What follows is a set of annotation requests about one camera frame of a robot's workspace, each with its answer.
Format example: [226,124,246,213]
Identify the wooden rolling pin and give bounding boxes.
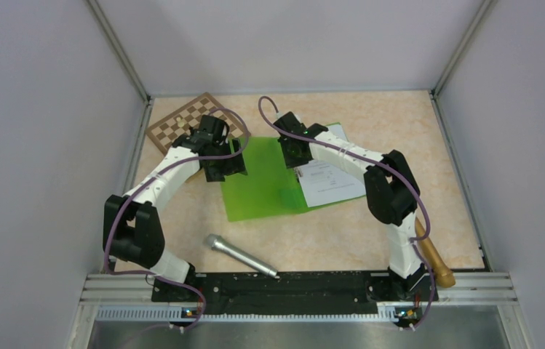
[418,237,456,288]

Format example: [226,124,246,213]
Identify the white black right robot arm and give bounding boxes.
[272,112,425,300]

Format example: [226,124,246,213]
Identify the white slotted cable duct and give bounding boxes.
[95,305,399,323]

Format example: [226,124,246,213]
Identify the wooden chessboard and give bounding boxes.
[144,92,244,159]

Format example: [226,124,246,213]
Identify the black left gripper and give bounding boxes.
[204,137,247,182]

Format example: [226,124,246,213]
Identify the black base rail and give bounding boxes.
[151,270,439,316]

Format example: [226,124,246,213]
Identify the silver microphone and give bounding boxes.
[204,234,278,278]

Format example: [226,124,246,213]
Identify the white paper files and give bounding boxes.
[296,124,367,209]

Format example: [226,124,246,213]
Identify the metal folder clip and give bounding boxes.
[295,167,304,183]

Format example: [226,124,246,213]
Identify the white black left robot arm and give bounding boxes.
[102,115,247,301]

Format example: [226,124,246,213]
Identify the white chess piece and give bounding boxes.
[176,116,186,129]

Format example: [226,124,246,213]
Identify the green plastic folder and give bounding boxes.
[220,122,367,223]

